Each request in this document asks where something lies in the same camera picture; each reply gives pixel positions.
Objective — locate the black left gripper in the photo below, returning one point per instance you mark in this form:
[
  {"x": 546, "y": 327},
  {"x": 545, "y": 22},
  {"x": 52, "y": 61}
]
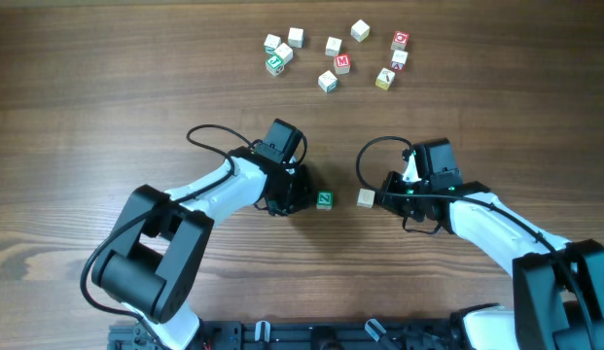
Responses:
[{"x": 277, "y": 209}]

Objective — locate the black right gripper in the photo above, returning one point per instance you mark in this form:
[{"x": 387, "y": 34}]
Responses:
[{"x": 393, "y": 181}]

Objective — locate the green Z letter block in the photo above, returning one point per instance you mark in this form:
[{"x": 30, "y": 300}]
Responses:
[{"x": 325, "y": 200}]

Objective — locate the red U letter block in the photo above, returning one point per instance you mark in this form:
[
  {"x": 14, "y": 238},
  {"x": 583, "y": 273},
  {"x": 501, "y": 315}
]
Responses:
[{"x": 366, "y": 198}]

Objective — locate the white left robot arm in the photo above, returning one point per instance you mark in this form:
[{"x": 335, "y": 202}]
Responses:
[{"x": 146, "y": 268}]

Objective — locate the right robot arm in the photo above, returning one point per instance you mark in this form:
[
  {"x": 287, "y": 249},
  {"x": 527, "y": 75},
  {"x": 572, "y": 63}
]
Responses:
[{"x": 558, "y": 284}]

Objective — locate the white block number nine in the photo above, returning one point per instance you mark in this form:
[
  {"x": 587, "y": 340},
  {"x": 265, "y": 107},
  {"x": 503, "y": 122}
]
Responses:
[{"x": 327, "y": 81}]

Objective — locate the green J letter block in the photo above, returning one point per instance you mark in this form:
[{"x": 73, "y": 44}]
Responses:
[{"x": 275, "y": 65}]

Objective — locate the yellow K letter block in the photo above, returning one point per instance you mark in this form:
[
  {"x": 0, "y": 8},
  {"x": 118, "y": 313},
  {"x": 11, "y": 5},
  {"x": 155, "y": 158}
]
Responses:
[{"x": 385, "y": 78}]

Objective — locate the white yellow-edged block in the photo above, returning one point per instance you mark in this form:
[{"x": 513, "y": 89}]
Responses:
[{"x": 284, "y": 52}]

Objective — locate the red M letter block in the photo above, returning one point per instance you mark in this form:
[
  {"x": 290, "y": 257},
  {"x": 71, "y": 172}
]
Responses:
[{"x": 342, "y": 63}]

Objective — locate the white block red A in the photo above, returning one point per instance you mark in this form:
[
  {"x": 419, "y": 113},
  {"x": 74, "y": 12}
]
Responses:
[{"x": 399, "y": 60}]

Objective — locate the green V letter block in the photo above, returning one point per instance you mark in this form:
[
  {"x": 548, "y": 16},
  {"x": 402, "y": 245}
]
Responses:
[{"x": 271, "y": 43}]

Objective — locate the white block red drawing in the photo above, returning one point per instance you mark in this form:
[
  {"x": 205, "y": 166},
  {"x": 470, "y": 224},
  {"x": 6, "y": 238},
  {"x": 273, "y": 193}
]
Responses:
[{"x": 333, "y": 46}]

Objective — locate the plain white wooden block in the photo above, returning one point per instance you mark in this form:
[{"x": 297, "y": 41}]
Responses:
[{"x": 295, "y": 37}]

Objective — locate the red Q letter block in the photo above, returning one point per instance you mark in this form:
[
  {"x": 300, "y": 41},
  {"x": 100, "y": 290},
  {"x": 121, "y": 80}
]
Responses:
[{"x": 399, "y": 41}]

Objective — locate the plain cream wooden block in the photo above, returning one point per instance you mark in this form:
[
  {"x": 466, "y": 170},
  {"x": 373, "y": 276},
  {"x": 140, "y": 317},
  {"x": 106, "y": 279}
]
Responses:
[{"x": 360, "y": 30}]

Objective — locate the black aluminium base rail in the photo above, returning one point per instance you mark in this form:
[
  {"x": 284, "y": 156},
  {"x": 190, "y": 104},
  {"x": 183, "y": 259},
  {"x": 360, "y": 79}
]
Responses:
[{"x": 409, "y": 335}]

